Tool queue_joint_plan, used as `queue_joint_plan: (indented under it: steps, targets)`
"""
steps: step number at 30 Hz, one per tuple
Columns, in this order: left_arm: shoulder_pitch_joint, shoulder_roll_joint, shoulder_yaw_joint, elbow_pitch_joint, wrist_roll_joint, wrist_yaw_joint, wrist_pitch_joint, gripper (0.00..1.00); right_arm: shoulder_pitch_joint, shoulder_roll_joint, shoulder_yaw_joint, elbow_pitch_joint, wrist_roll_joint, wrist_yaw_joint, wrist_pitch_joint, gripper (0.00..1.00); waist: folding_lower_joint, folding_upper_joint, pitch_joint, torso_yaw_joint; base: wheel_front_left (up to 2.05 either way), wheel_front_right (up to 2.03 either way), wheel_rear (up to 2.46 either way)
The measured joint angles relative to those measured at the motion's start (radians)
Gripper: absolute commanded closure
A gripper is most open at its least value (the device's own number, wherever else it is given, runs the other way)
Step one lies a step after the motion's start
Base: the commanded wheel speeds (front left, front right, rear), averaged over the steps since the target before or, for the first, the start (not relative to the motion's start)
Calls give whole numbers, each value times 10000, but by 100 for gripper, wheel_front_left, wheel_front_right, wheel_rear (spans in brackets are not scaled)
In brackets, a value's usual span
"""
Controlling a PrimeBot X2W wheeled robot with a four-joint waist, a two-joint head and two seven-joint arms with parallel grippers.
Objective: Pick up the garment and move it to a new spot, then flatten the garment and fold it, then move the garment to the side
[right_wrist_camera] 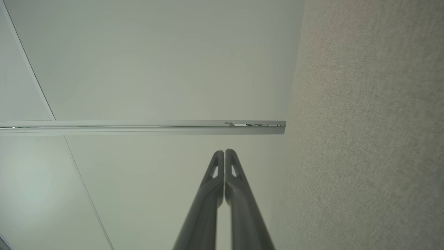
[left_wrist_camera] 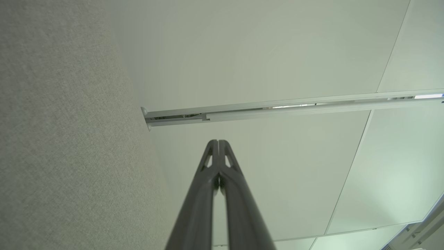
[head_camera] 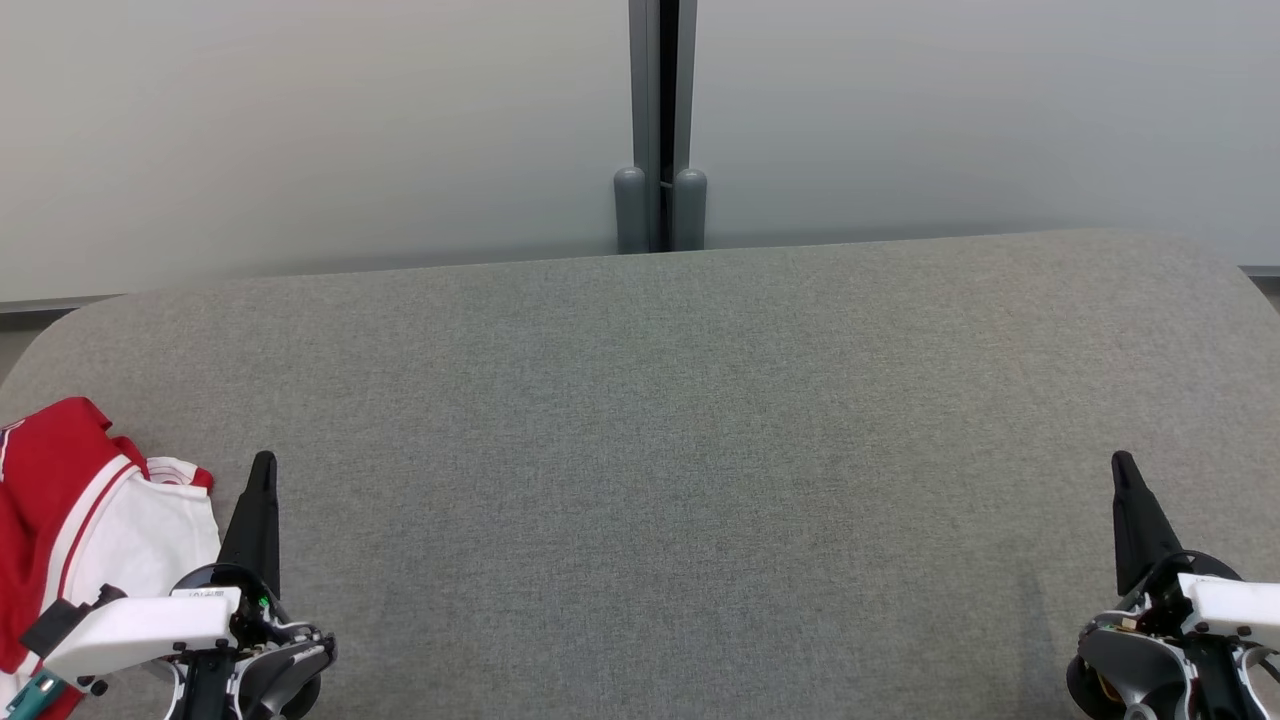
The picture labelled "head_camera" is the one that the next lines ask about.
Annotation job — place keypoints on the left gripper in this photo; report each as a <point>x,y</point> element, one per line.
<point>285,660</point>

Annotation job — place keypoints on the grey cylindrical post foot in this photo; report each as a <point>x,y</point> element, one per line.
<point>630,210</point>
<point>690,210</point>

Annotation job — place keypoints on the red and white shirt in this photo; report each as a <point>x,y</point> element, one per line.
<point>60,480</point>

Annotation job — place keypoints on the grey metal partition post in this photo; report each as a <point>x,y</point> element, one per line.
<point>645,100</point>

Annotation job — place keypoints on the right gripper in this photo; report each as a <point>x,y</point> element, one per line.
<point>1130,665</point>

